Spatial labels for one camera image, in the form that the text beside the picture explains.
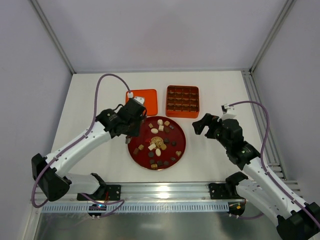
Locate brown chocolate left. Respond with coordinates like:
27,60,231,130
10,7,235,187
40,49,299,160
133,148,140,155

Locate tan chocolate left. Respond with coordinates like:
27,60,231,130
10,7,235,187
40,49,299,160
138,144,144,151

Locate white faceted chocolate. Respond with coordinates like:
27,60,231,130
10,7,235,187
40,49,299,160
157,119,163,126

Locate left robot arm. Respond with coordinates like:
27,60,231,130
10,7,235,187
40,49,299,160
31,96,147,202

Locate white block chocolate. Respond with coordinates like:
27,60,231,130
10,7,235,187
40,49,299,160
148,143,157,151

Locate tan barrel chocolate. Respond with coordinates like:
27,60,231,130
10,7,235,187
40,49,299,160
150,163,158,170

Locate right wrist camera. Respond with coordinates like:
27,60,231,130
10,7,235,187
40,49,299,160
219,104,237,121

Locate right side aluminium rail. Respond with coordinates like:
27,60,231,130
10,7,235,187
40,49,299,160
241,70,287,181

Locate white oval swirl chocolate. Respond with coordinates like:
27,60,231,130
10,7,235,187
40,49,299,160
155,148,162,157

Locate tan fluted cup chocolate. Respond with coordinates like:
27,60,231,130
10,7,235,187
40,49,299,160
160,144,167,151

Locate right controller board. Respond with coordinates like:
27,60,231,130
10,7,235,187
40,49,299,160
228,202,246,216

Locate left corner frame post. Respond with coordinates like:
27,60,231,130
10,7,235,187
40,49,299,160
28,0,76,75

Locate orange box lid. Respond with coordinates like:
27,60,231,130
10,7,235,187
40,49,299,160
131,89,158,117

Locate slotted cable duct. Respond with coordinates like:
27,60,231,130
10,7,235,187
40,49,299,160
42,201,229,214

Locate round red plate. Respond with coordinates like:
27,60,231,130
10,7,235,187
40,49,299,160
128,116,187,171

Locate aluminium front rail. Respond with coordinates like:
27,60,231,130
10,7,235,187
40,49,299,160
29,180,305,204

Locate controller board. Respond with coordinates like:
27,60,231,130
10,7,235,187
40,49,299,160
88,203,107,212
228,202,246,216

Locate right corner frame post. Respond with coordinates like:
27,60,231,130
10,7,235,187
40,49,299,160
249,0,297,75

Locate corner frame post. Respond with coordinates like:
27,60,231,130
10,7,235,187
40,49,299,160
28,0,76,75
249,0,297,75

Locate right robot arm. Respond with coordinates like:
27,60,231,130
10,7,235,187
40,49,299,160
192,113,320,240

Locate aluminium rail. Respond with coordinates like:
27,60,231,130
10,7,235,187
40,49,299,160
29,180,305,204
241,70,287,181

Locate left controller board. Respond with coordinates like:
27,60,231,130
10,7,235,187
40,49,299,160
88,203,107,212

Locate orange chocolate box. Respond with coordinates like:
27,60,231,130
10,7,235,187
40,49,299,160
165,85,200,119

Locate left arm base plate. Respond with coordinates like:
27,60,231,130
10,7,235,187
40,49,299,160
76,184,122,201

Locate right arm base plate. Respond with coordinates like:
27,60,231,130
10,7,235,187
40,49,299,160
208,182,244,200

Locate metal tongs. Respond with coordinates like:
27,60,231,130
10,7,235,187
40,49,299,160
125,135,132,145

